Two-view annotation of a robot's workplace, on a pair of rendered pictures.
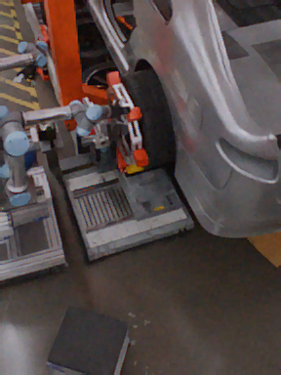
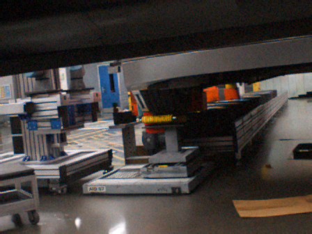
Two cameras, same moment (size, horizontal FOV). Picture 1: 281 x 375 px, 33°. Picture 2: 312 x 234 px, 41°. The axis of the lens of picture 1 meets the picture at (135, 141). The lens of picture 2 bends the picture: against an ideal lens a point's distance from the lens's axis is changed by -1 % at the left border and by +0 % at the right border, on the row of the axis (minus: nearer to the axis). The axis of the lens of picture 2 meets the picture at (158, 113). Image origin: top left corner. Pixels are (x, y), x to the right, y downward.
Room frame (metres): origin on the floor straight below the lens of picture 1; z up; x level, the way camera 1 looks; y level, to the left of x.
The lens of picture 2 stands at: (-0.27, -2.13, 0.72)
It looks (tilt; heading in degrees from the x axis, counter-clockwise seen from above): 3 degrees down; 40
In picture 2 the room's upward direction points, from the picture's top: 5 degrees counter-clockwise
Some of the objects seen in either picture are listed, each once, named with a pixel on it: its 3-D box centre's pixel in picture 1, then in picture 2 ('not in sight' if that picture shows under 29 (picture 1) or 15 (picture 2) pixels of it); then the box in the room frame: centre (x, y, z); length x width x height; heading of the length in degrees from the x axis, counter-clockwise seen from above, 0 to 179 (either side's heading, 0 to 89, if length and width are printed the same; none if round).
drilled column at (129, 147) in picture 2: (50, 147); (129, 147); (2.65, 0.71, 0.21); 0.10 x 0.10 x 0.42; 20
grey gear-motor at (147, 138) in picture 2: (117, 153); (167, 144); (2.53, 0.14, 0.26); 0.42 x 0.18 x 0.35; 110
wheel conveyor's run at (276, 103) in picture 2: not in sight; (264, 102); (9.29, 2.41, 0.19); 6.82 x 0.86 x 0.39; 20
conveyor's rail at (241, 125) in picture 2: not in sight; (252, 120); (4.08, 0.11, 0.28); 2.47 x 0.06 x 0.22; 20
